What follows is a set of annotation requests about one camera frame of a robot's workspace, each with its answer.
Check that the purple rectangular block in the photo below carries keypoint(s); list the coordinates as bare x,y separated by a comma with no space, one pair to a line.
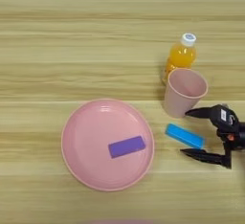
126,146

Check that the orange juice bottle white cap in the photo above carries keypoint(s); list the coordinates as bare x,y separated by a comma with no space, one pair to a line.
182,55

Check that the blue rectangular block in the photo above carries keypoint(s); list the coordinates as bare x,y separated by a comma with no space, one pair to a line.
185,136

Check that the pink plastic cup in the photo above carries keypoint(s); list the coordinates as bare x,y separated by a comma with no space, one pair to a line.
183,94

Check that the pink round plate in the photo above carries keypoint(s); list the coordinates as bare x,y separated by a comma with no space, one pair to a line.
95,157

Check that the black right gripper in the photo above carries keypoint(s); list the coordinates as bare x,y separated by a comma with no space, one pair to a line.
236,135

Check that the small black box white label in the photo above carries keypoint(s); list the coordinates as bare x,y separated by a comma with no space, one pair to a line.
225,115

